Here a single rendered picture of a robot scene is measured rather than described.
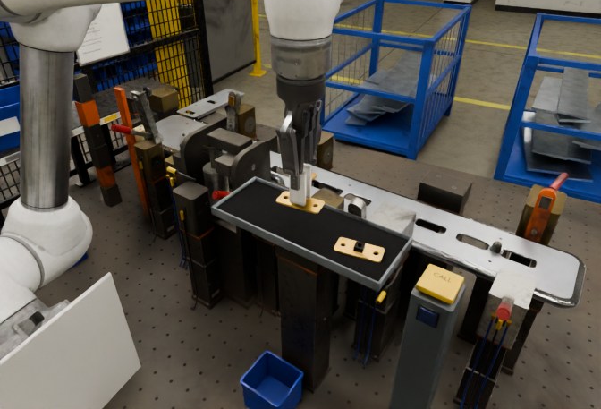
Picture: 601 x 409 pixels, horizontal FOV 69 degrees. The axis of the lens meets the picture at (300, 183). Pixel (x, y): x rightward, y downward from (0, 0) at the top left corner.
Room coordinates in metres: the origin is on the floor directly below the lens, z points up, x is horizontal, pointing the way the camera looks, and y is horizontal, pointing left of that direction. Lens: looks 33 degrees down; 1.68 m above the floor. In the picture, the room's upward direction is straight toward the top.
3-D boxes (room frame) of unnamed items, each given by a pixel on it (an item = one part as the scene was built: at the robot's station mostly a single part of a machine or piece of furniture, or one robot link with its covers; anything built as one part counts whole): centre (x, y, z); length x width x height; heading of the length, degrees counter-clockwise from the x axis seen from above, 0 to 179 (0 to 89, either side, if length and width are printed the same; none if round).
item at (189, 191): (0.88, 0.28, 0.89); 0.09 x 0.08 x 0.38; 146
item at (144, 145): (1.18, 0.47, 0.87); 0.10 x 0.07 x 0.35; 146
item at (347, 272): (0.66, -0.01, 1.16); 0.37 x 0.14 x 0.02; 56
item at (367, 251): (0.58, -0.10, 1.17); 0.08 x 0.04 x 0.01; 67
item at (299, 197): (0.64, 0.00, 1.25); 0.03 x 0.01 x 0.07; 65
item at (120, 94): (1.26, 0.54, 0.95); 0.03 x 0.01 x 0.50; 56
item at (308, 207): (0.65, 0.00, 1.22); 0.08 x 0.04 x 0.01; 65
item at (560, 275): (1.06, -0.03, 1.00); 1.38 x 0.22 x 0.02; 56
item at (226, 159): (0.95, 0.19, 0.95); 0.18 x 0.13 x 0.49; 56
